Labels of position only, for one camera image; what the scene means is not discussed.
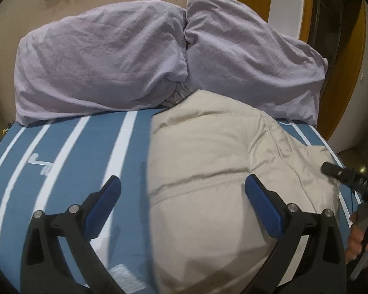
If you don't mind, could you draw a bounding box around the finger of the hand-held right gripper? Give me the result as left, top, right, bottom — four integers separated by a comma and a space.
321, 161, 368, 194

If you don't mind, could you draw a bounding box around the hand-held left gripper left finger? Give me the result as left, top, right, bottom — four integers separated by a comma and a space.
21, 175, 123, 294

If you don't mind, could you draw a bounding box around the blue white striped bed sheet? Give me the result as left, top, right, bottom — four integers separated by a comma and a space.
0, 110, 363, 294

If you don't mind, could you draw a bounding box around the person's right hand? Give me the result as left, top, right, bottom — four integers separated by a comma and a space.
346, 204, 368, 261

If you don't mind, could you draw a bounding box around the wide lavender pillow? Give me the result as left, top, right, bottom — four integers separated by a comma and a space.
14, 4, 190, 126

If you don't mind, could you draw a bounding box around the orange wooden door frame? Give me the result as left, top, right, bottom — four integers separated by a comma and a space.
229, 0, 368, 155

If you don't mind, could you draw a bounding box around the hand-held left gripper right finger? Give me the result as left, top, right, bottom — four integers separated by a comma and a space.
245, 174, 348, 294

